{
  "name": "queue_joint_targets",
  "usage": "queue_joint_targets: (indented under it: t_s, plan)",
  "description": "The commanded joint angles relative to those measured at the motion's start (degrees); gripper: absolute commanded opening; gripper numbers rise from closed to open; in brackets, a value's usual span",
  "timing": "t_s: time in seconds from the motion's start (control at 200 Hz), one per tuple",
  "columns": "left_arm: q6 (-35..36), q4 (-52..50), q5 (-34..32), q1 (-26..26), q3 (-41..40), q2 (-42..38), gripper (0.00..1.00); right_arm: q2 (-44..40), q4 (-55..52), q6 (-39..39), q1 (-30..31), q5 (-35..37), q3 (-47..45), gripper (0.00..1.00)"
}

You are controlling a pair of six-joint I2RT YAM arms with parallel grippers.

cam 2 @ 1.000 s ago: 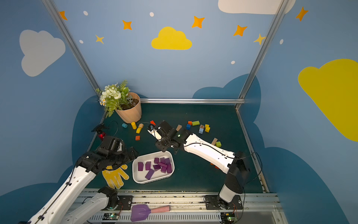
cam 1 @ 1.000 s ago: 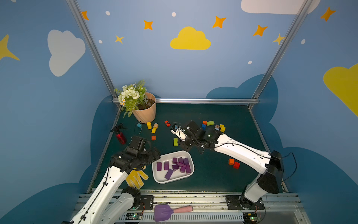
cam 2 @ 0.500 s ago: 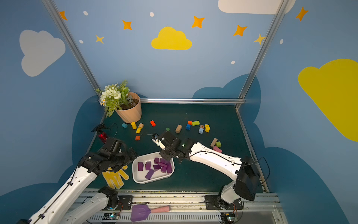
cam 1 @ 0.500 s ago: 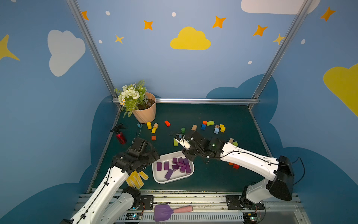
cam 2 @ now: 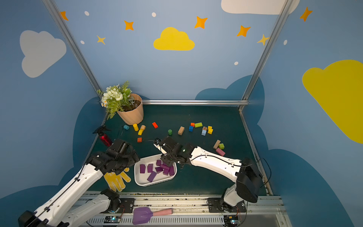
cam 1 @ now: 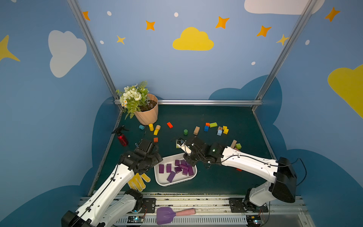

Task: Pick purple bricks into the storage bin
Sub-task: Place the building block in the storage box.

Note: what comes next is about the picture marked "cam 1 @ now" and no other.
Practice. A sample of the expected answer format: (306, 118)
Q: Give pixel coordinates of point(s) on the red orange brick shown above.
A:
(170, 125)

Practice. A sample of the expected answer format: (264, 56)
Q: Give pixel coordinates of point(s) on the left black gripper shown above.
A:
(153, 156)

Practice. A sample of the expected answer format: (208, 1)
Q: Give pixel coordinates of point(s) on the tan brick right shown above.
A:
(234, 142)

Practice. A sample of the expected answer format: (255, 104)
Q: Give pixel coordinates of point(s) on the yellow notched block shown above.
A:
(225, 130)

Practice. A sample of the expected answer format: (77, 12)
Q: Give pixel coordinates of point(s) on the lime green flat brick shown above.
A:
(213, 125)

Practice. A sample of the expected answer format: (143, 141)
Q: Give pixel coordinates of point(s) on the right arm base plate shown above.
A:
(238, 205)

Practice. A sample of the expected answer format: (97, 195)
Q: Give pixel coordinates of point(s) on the tan wooden brick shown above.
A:
(196, 131)

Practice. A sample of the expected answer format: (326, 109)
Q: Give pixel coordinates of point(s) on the green cube right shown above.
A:
(238, 146)

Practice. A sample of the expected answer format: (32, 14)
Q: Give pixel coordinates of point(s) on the red spray bottle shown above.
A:
(120, 135)

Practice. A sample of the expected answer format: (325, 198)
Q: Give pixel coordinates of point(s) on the white plastic storage bin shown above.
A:
(161, 179)

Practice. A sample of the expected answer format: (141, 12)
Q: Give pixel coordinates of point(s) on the dark purple block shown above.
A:
(177, 169)

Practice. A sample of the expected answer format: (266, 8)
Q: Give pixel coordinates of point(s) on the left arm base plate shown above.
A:
(147, 205)

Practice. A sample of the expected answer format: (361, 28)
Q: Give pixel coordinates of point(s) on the purple toy shovel pink handle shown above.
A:
(165, 215)

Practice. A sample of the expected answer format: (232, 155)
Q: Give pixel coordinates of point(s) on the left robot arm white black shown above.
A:
(97, 211)

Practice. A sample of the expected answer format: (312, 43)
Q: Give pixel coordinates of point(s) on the potted plant terracotta pot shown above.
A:
(137, 101)

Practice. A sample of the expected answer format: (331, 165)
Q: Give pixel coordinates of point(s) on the tan cylinder block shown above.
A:
(158, 127)

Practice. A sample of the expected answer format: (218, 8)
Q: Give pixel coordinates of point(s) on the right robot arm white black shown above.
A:
(279, 174)

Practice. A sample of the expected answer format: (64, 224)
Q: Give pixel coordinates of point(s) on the yellow work glove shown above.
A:
(138, 182)

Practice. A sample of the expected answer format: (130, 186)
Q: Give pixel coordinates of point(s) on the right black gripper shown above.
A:
(191, 148)

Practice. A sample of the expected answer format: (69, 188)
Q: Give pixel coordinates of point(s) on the purple arch block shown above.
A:
(183, 162)

